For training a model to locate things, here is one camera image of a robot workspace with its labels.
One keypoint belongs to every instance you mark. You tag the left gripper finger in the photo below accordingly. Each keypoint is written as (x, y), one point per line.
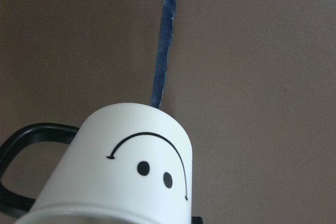
(196, 220)

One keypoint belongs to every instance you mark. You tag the white smiley mug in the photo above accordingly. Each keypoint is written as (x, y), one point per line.
(127, 163)

